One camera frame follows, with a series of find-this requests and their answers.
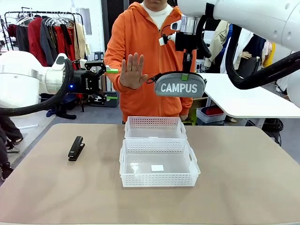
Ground grey jacket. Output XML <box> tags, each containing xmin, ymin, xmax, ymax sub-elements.
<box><xmin>39</xmin><ymin>18</ymin><xmax>59</xmax><ymax>67</ymax></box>

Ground black garment pile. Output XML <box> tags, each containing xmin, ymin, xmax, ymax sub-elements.
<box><xmin>46</xmin><ymin>98</ymin><xmax>78</xmax><ymax>120</ymax></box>

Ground person's right forearm orange sleeve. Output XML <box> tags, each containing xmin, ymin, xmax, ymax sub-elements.
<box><xmin>104</xmin><ymin>52</ymin><xmax>126</xmax><ymax>94</ymax></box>

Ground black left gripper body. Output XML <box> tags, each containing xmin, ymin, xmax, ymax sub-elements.
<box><xmin>72</xmin><ymin>69</ymin><xmax>99</xmax><ymax>96</ymax></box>

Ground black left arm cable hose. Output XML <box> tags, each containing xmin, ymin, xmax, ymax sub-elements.
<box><xmin>0</xmin><ymin>58</ymin><xmax>75</xmax><ymax>117</ymax></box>

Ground black stapler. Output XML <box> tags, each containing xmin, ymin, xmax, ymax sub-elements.
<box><xmin>67</xmin><ymin>135</ymin><xmax>85</xmax><ymax>162</ymax></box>

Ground person's left forearm orange sleeve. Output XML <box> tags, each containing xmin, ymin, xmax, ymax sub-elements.
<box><xmin>179</xmin><ymin>96</ymin><xmax>194</xmax><ymax>117</ymax></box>

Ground white perforated plastic basket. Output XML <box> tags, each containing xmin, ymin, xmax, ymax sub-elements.
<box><xmin>124</xmin><ymin>116</ymin><xmax>188</xmax><ymax>141</ymax></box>

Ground beige garment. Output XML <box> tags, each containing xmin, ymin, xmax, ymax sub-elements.
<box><xmin>74</xmin><ymin>22</ymin><xmax>91</xmax><ymax>61</ymax></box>

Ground white table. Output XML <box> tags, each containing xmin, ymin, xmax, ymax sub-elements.
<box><xmin>202</xmin><ymin>73</ymin><xmax>300</xmax><ymax>129</ymax></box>

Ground white basket with label sticker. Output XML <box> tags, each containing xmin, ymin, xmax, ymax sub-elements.
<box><xmin>119</xmin><ymin>138</ymin><xmax>201</xmax><ymax>188</ymax></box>

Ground black handbag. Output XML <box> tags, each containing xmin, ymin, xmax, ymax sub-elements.
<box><xmin>238</xmin><ymin>56</ymin><xmax>262</xmax><ymax>80</ymax></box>

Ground person in orange hoodie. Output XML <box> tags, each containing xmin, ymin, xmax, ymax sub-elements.
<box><xmin>104</xmin><ymin>0</ymin><xmax>197</xmax><ymax>124</ymax></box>

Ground dark red jacket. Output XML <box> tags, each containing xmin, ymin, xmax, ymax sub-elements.
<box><xmin>27</xmin><ymin>16</ymin><xmax>49</xmax><ymax>68</ymax></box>

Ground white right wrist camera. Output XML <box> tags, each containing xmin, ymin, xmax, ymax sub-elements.
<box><xmin>158</xmin><ymin>21</ymin><xmax>182</xmax><ymax>46</ymax></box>

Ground grey CAMPUS pouch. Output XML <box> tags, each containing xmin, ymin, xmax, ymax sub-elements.
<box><xmin>146</xmin><ymin>71</ymin><xmax>208</xmax><ymax>98</ymax></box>

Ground yellow garment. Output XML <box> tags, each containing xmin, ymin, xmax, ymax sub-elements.
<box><xmin>262</xmin><ymin>41</ymin><xmax>277</xmax><ymax>68</ymax></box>

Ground mannequin in navy top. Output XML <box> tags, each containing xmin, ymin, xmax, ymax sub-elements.
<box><xmin>248</xmin><ymin>34</ymin><xmax>274</xmax><ymax>75</ymax></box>

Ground white coat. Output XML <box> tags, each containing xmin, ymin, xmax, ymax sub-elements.
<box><xmin>221</xmin><ymin>28</ymin><xmax>255</xmax><ymax>74</ymax></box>

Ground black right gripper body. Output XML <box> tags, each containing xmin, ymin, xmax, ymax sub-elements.
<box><xmin>175</xmin><ymin>31</ymin><xmax>197</xmax><ymax>52</ymax></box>

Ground cardboard box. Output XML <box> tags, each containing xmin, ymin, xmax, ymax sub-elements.
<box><xmin>187</xmin><ymin>96</ymin><xmax>209</xmax><ymax>125</ymax></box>

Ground long red dress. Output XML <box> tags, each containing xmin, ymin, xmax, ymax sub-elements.
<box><xmin>55</xmin><ymin>24</ymin><xmax>78</xmax><ymax>71</ymax></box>

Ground black metal clothes rack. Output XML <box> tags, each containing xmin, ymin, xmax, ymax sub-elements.
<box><xmin>0</xmin><ymin>7</ymin><xmax>85</xmax><ymax>71</ymax></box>

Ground clear box with red contents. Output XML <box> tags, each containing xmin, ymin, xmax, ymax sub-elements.
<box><xmin>196</xmin><ymin>105</ymin><xmax>227</xmax><ymax>124</ymax></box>

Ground person's right hand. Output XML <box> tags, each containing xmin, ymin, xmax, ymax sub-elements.
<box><xmin>119</xmin><ymin>52</ymin><xmax>149</xmax><ymax>90</ymax></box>

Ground bystander in dark trousers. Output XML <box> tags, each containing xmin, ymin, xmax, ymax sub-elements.
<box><xmin>0</xmin><ymin>114</ymin><xmax>24</xmax><ymax>181</ymax></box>

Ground mannequin in beige coat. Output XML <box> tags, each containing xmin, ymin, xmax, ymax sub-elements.
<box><xmin>204</xmin><ymin>20</ymin><xmax>235</xmax><ymax>68</ymax></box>

